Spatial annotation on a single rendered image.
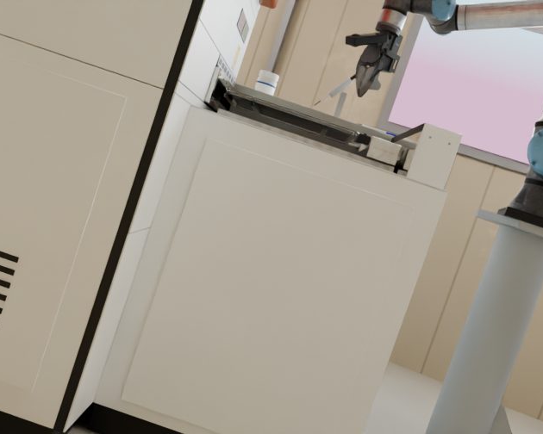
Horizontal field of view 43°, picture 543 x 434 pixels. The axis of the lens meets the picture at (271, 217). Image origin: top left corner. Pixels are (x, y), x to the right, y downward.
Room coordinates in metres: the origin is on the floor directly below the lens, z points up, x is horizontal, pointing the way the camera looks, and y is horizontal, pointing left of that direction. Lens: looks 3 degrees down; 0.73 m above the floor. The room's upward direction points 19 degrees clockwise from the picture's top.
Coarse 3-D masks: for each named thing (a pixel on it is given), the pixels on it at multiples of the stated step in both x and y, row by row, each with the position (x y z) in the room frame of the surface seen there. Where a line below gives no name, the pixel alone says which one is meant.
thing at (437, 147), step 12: (432, 132) 1.63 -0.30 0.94; (444, 132) 1.63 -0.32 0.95; (420, 144) 1.63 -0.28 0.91; (432, 144) 1.63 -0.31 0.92; (444, 144) 1.63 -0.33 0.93; (456, 144) 1.63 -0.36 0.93; (420, 156) 1.63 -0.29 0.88; (432, 156) 1.63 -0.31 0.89; (444, 156) 1.63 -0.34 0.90; (420, 168) 1.63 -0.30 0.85; (432, 168) 1.63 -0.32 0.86; (444, 168) 1.63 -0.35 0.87; (420, 180) 1.63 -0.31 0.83; (432, 180) 1.63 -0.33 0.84; (444, 180) 1.63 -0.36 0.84
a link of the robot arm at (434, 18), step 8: (416, 0) 1.94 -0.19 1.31; (424, 0) 1.93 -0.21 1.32; (432, 0) 1.92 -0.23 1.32; (440, 0) 1.91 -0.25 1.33; (448, 0) 1.91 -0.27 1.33; (416, 8) 1.95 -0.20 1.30; (424, 8) 1.94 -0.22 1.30; (432, 8) 1.93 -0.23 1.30; (440, 8) 1.92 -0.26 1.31; (448, 8) 1.91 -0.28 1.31; (432, 16) 1.95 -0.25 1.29; (440, 16) 1.93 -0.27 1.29; (448, 16) 1.93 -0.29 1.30; (432, 24) 2.03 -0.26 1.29
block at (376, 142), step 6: (372, 138) 1.82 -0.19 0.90; (378, 138) 1.82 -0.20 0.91; (372, 144) 1.82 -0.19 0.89; (378, 144) 1.82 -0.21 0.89; (384, 144) 1.82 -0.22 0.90; (390, 144) 1.82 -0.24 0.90; (396, 144) 1.82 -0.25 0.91; (384, 150) 1.82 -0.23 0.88; (390, 150) 1.82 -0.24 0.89; (396, 150) 1.82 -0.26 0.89
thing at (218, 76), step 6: (216, 66) 1.75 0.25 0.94; (216, 72) 1.75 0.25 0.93; (222, 72) 1.81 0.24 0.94; (216, 78) 1.75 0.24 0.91; (222, 78) 1.85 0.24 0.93; (210, 84) 1.75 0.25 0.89; (222, 84) 1.90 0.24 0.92; (228, 84) 2.00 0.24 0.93; (210, 90) 1.75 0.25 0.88; (210, 96) 1.75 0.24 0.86; (228, 96) 2.18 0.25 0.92; (210, 102) 1.78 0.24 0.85; (216, 102) 1.88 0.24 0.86; (228, 102) 2.18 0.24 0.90; (216, 108) 1.92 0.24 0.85; (222, 108) 2.03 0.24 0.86; (228, 108) 2.18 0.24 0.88
